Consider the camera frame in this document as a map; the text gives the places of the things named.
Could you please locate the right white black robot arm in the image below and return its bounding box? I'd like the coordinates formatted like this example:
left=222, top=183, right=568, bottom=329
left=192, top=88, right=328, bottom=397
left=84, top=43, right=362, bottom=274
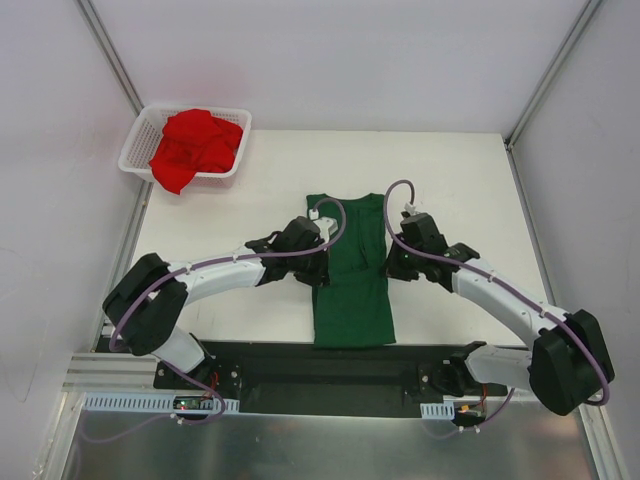
left=385, top=205, right=615, bottom=415

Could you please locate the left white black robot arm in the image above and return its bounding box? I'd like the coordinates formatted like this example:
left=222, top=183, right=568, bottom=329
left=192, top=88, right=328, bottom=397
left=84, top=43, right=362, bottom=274
left=102, top=211, right=338, bottom=389

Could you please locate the red t shirt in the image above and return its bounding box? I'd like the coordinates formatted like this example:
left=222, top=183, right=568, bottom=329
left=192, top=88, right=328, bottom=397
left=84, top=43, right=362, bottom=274
left=149, top=109, right=244, bottom=195

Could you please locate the white plastic basket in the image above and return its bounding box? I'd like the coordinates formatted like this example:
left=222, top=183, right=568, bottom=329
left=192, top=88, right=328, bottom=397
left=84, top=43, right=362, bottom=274
left=118, top=103, right=253, bottom=189

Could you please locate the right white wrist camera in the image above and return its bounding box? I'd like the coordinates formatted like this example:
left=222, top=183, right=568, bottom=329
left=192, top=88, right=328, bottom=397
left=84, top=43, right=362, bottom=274
left=401, top=202, right=419, bottom=218

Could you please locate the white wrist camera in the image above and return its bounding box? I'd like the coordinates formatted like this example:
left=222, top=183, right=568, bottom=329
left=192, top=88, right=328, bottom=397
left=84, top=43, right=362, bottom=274
left=308, top=209, right=339, bottom=249
left=401, top=202, right=419, bottom=218

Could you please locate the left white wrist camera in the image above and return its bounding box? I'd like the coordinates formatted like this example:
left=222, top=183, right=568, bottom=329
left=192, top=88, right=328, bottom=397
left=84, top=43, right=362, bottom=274
left=308, top=209, right=339, bottom=249

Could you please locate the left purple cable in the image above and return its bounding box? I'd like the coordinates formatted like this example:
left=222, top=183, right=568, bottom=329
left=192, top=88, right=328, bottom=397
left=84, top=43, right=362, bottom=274
left=108, top=198, right=349, bottom=426

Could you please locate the purple cable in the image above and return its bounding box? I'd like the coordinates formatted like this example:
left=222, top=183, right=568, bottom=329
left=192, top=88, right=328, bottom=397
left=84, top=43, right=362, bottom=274
left=108, top=198, right=349, bottom=426
left=384, top=179, right=612, bottom=436

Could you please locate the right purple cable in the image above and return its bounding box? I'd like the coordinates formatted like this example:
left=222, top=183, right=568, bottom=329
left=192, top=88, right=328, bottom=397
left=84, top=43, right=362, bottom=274
left=384, top=179, right=612, bottom=436

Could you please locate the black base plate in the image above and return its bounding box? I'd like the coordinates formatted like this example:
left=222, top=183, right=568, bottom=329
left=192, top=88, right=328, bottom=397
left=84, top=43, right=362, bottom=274
left=152, top=339, right=521, bottom=415

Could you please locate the right slotted cable duct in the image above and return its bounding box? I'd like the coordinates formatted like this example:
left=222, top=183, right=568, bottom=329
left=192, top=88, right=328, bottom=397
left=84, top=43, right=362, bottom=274
left=420, top=401, right=456, bottom=421

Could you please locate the slotted cable duct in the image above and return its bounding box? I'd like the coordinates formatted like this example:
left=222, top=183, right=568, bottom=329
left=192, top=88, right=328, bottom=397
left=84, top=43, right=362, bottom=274
left=420, top=401, right=456, bottom=421
left=84, top=392, right=221, bottom=415

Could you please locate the aluminium rail frame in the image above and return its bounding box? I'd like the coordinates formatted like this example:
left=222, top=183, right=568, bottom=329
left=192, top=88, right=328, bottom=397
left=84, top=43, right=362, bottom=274
left=62, top=320, right=157, bottom=392

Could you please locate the left slotted cable duct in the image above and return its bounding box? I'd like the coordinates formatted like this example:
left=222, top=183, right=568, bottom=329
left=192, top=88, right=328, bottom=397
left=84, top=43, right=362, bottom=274
left=84, top=392, right=221, bottom=415

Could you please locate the right aluminium corner post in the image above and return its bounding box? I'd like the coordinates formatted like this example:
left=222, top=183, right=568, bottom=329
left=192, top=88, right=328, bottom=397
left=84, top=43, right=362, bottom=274
left=503, top=0, right=604, bottom=149

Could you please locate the aluminium corner post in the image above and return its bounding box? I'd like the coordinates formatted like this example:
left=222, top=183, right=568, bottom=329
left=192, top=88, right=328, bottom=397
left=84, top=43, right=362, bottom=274
left=503, top=0, right=604, bottom=149
left=74, top=0, right=144, bottom=115

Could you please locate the left aluminium corner post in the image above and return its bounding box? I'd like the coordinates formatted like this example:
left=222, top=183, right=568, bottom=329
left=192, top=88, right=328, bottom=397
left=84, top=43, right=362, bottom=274
left=74, top=0, right=144, bottom=115

